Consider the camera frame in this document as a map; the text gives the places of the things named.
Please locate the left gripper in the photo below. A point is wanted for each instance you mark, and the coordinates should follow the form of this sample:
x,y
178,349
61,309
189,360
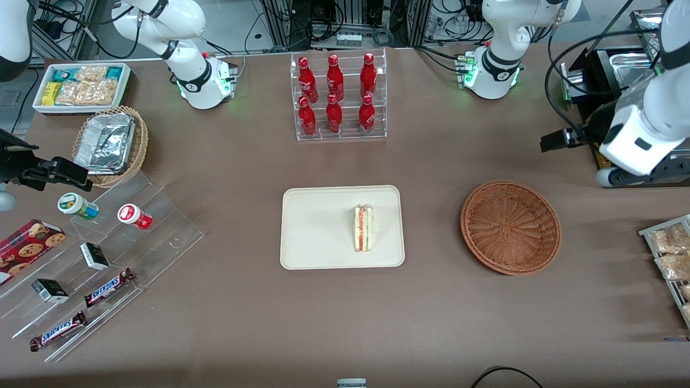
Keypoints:
x,y
589,135

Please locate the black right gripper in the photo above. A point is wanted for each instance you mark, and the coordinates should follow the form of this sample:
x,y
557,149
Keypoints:
x,y
12,165

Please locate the triangular sandwich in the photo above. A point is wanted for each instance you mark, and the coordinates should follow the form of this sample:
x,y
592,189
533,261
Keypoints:
x,y
364,229

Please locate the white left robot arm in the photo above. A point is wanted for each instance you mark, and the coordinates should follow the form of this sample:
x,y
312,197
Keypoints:
x,y
501,32

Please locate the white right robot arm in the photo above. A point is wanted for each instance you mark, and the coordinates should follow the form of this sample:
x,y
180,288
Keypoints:
x,y
183,21

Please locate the small light wicker basket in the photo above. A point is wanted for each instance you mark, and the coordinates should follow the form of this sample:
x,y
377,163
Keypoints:
x,y
139,145

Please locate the large brown wicker basket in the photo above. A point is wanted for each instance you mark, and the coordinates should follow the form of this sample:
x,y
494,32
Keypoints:
x,y
509,226

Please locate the beige rectangular tray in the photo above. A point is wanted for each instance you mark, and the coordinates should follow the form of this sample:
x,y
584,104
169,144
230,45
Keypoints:
x,y
312,231

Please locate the green lid snack cup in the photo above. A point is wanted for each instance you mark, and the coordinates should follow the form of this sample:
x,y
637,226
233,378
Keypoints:
x,y
73,203

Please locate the aluminium foil container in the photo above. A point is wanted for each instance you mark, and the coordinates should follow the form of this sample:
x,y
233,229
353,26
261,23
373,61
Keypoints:
x,y
102,151
110,123

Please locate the red lid snack cup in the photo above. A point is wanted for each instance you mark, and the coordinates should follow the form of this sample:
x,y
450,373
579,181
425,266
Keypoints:
x,y
132,214

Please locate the white plastic snack bin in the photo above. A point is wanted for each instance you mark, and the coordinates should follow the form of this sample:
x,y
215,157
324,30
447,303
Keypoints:
x,y
38,105

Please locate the red plaid cookie box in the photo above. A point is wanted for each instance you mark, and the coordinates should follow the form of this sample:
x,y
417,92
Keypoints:
x,y
27,248

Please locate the yellow snack pack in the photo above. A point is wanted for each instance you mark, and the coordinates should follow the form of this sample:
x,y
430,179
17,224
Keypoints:
x,y
51,94

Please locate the small dark green box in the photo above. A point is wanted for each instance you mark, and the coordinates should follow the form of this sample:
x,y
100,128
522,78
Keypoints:
x,y
49,291
95,256

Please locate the clear cracker bag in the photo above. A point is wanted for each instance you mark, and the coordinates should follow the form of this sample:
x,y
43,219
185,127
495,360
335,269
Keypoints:
x,y
86,92
90,73

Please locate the black steel food display case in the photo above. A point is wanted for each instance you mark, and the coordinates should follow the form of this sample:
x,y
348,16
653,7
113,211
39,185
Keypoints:
x,y
620,70

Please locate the teal snack pack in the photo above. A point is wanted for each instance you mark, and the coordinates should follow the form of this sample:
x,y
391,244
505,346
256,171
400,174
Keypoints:
x,y
114,72
63,74

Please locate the clear acrylic step stand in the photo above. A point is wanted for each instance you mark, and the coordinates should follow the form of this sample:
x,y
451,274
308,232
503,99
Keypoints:
x,y
161,231

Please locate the Snickers chocolate bar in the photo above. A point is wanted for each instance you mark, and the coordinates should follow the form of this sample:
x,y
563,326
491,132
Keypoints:
x,y
108,288
58,331

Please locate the clear bag of fried snacks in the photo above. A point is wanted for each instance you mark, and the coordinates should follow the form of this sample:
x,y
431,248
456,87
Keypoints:
x,y
674,267
668,240

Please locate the red cola bottle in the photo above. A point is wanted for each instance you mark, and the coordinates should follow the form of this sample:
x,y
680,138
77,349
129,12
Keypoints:
x,y
368,75
307,119
333,117
367,116
335,78
306,81

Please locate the clear acrylic bottle rack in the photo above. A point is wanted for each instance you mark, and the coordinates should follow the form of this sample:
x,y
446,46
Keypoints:
x,y
347,134

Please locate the white power strip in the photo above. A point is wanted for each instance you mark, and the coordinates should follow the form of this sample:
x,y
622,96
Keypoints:
x,y
349,40

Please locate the small grey device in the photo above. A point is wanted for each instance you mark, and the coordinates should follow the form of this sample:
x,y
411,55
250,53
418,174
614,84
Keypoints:
x,y
351,383

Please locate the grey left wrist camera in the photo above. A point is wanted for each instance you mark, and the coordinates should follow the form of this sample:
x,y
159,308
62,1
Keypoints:
x,y
608,178

